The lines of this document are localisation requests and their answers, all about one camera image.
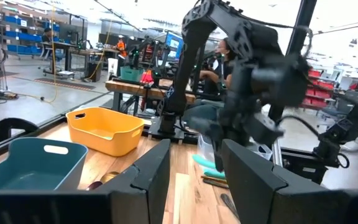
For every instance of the black frame bracket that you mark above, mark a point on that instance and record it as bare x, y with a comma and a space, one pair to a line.
17, 120

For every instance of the black desk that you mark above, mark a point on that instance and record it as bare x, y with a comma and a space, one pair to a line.
57, 46

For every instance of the wooden workbench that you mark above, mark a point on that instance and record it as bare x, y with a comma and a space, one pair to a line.
126, 87

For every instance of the black background robot arm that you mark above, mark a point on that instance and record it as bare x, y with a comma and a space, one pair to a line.
346, 130
148, 53

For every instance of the person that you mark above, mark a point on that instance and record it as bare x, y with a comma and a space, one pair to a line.
224, 49
47, 35
122, 46

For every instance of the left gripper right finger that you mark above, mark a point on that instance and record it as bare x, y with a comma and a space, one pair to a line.
259, 193

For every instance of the green storage bin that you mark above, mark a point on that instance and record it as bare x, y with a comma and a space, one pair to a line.
131, 74

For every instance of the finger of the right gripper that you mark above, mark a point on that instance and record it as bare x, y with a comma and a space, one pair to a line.
219, 155
208, 129

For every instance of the shelf with red bins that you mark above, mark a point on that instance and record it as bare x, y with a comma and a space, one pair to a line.
317, 90

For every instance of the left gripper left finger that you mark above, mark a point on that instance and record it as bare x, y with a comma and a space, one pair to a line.
129, 199

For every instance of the yellow plastic bin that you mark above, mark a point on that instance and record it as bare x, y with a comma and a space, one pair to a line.
104, 146

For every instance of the white container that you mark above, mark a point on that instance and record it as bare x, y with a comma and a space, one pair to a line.
112, 68

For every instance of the striped floor mat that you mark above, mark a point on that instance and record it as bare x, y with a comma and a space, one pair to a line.
64, 84

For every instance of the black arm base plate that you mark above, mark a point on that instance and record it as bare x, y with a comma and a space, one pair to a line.
166, 137

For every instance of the dark teal plastic bin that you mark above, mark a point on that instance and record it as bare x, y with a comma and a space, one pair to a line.
26, 168

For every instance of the red object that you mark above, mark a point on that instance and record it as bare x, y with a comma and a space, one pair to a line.
147, 77

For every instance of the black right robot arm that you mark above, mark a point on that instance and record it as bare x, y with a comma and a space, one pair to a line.
194, 62

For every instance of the black upright post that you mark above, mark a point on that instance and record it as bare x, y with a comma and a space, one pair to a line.
300, 31

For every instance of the shelf with blue bins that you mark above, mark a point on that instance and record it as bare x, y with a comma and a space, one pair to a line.
23, 35

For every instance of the clear plastic bin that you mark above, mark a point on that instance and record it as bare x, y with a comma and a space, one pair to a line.
264, 152

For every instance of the gold spoon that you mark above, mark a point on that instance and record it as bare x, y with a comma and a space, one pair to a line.
213, 179
110, 176

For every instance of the lit computer monitor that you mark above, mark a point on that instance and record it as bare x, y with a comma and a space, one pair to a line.
174, 45

